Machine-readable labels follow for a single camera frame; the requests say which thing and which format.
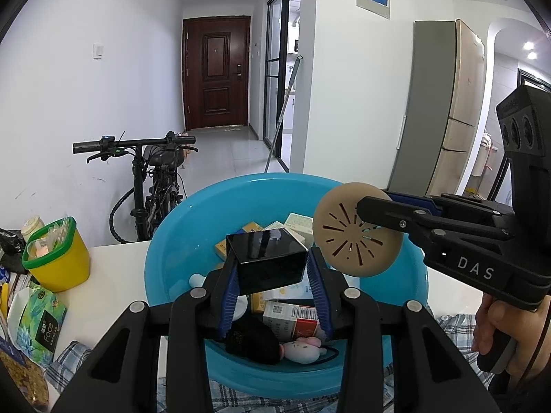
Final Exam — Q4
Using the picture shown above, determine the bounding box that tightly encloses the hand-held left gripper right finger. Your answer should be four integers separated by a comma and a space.
306, 247, 500, 413

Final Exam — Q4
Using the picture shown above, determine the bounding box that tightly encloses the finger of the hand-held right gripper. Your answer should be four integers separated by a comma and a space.
356, 195, 515, 246
384, 189, 516, 218

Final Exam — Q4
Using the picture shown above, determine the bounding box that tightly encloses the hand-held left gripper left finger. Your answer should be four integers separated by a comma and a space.
52, 247, 242, 413

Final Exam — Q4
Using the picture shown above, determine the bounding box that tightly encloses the black box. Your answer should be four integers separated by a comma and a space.
226, 228, 310, 294

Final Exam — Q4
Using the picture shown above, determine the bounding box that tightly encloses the tan round scalp brush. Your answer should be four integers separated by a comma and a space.
313, 183, 404, 278

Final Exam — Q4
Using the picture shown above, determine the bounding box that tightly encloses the blue plastic basin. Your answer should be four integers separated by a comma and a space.
144, 173, 430, 399

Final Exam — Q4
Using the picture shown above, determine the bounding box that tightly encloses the white desktop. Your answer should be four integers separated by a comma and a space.
56, 239, 485, 392

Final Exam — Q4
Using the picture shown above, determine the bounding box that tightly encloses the person's right hand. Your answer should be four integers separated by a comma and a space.
474, 295, 551, 381

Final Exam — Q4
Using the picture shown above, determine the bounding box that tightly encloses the orange box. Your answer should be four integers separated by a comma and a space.
249, 291, 276, 315
214, 221, 264, 263

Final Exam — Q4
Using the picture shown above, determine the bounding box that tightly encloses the white box with red label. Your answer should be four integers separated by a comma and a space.
262, 300, 323, 341

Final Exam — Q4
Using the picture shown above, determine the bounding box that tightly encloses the black pouch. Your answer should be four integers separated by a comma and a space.
224, 312, 282, 366

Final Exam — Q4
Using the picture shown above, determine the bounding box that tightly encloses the pink plush toy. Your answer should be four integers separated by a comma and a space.
279, 336, 341, 366

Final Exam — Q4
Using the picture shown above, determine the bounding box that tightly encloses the grey and gold fridge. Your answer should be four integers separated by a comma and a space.
385, 19, 487, 199

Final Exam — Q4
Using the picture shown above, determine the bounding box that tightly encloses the blue plaid shirt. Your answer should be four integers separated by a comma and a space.
45, 314, 496, 413

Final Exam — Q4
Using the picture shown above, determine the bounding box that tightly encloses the black bicycle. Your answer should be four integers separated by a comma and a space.
72, 130, 199, 244

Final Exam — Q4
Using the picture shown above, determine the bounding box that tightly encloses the yellow bin with green rim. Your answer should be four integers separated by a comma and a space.
21, 216, 91, 293

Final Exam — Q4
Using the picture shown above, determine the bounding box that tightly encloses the black-framed glass door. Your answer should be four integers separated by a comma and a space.
258, 0, 302, 170

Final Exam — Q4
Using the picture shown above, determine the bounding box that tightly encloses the green tissue pack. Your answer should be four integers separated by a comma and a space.
8, 286, 69, 364

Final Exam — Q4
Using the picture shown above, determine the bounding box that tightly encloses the jar with cream lid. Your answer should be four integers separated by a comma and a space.
21, 216, 46, 242

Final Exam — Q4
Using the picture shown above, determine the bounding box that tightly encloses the brown door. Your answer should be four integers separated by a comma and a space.
181, 15, 251, 131

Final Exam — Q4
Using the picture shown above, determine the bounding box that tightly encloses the clear cereal container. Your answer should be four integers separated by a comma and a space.
0, 338, 61, 413

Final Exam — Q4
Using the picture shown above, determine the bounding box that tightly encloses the black plastic bag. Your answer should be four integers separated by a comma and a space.
0, 228, 27, 274

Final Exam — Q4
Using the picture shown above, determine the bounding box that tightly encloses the mop with metal handle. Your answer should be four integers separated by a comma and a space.
263, 54, 304, 175

